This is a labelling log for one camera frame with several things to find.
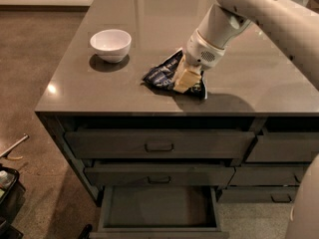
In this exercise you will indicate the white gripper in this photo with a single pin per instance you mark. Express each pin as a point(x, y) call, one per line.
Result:
point(200, 52)

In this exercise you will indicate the blue chip bag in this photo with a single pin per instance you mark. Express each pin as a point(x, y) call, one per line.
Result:
point(161, 75)

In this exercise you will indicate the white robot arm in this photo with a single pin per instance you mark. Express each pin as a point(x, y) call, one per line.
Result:
point(293, 28)

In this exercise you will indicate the grey top right drawer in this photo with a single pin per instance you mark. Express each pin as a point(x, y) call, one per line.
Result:
point(285, 146)

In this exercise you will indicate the grey top left drawer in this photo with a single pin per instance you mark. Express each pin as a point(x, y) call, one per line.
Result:
point(158, 143)

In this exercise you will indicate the grey bottom right drawer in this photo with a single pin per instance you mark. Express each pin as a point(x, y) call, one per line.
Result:
point(258, 195)

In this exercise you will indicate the grey middle left drawer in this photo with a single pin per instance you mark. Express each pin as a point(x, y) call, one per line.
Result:
point(147, 174)

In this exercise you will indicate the grey open bottom drawer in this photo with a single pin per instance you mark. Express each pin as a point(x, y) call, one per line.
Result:
point(159, 212)

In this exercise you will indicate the white ceramic bowl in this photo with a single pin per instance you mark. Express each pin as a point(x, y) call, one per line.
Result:
point(111, 45)

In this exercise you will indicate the grey metal rod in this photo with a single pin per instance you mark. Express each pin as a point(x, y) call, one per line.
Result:
point(6, 153)

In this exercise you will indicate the black cart with items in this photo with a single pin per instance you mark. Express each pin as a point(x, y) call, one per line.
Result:
point(11, 199)

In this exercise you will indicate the grey cabinet frame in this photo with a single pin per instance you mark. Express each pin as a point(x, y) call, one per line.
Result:
point(58, 125)

